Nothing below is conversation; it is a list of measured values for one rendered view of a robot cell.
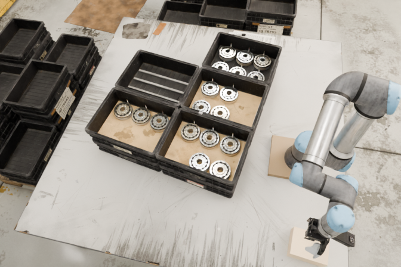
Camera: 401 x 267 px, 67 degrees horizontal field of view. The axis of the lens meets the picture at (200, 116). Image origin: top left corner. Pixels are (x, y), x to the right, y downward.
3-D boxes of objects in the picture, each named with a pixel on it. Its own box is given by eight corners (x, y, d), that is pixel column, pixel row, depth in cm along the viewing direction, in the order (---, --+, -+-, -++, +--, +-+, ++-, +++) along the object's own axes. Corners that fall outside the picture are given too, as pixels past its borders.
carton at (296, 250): (324, 240, 142) (330, 237, 136) (322, 267, 137) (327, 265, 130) (290, 229, 146) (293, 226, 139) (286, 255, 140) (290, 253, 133)
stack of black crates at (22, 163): (35, 133, 245) (19, 118, 226) (68, 140, 241) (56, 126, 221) (8, 180, 225) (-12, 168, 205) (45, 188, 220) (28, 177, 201)
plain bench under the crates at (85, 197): (313, 100, 268) (341, 42, 209) (307, 310, 187) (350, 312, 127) (142, 75, 292) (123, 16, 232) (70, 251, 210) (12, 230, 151)
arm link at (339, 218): (359, 208, 95) (354, 234, 91) (346, 217, 104) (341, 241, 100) (334, 197, 97) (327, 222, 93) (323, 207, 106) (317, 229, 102)
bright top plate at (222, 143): (241, 139, 155) (241, 138, 155) (237, 156, 150) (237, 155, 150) (222, 134, 157) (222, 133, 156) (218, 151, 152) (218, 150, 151)
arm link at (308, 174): (336, 57, 112) (289, 179, 101) (367, 67, 110) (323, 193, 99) (328, 71, 123) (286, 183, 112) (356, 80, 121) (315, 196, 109)
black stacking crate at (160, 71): (200, 78, 183) (200, 66, 173) (181, 118, 168) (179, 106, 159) (142, 62, 192) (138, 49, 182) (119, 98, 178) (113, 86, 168)
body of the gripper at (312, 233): (306, 220, 120) (314, 212, 110) (328, 227, 118) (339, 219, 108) (303, 239, 116) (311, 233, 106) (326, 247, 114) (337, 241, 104)
